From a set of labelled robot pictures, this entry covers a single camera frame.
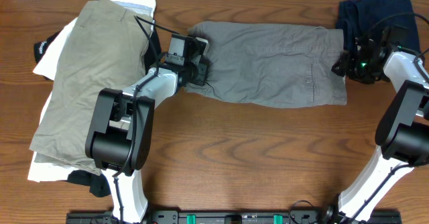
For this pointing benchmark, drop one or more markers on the grey shorts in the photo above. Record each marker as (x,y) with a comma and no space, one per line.
(273,65)

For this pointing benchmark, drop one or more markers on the black garment with logo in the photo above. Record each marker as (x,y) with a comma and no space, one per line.
(90,183)

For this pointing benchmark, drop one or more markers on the khaki folded shorts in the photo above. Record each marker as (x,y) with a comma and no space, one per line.
(97,83)

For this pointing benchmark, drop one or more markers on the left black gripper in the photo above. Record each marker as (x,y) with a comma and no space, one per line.
(202,72)

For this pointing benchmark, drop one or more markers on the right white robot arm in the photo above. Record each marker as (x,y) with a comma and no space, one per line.
(402,142)

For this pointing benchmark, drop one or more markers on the dark navy folded garment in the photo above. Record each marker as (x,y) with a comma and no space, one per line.
(357,17)

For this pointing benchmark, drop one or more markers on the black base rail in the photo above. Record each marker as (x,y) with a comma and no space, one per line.
(174,217)

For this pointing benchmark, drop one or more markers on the light blue folded garment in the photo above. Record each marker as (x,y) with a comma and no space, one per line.
(146,7)

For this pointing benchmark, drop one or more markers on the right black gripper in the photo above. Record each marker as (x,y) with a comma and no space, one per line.
(346,62)

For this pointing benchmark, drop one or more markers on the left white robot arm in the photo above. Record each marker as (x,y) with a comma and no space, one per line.
(119,136)

